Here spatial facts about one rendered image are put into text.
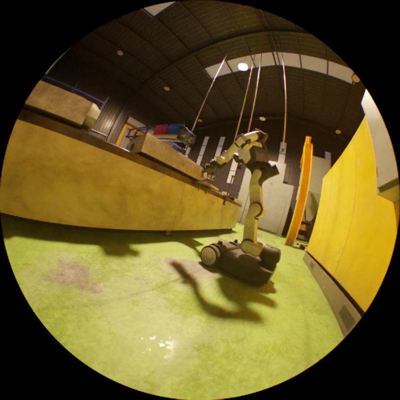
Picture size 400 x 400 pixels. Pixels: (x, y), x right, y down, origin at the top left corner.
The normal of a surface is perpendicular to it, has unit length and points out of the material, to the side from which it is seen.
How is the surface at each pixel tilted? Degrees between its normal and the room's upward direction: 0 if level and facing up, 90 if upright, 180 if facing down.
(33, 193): 90
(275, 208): 90
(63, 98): 80
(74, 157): 90
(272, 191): 90
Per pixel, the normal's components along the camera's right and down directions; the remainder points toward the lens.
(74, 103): 0.83, 0.08
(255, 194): -0.65, -0.20
